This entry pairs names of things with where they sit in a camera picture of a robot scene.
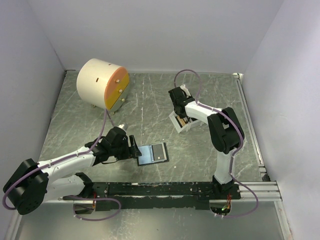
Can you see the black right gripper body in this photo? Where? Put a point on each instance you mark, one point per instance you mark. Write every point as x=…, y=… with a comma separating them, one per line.
x=175, y=111

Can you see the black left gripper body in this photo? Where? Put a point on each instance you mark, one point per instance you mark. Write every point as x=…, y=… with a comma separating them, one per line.
x=121, y=151

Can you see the black card holder wallet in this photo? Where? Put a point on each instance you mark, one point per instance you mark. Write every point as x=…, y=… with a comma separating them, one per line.
x=147, y=155

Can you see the black credit card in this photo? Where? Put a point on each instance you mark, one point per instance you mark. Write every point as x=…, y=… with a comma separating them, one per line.
x=159, y=152

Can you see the white card tray box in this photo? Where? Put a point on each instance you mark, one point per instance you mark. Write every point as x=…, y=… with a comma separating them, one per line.
x=192, y=124

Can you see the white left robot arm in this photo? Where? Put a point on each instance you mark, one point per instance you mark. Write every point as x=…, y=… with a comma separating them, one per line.
x=33, y=183

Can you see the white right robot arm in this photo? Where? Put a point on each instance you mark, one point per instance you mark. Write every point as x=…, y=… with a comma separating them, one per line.
x=225, y=131

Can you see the remaining cards in tray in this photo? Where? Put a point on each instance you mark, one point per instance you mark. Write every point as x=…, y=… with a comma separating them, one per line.
x=182, y=121

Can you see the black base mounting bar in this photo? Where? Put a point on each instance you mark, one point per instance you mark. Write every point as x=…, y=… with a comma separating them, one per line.
x=161, y=195

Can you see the round cream mini drawer cabinet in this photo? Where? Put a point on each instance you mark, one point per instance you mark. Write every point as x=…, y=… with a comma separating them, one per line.
x=103, y=84

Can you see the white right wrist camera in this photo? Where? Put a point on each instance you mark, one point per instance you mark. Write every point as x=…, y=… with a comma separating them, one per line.
x=185, y=90

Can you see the white corner bracket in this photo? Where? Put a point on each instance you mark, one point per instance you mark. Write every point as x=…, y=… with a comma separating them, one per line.
x=238, y=75

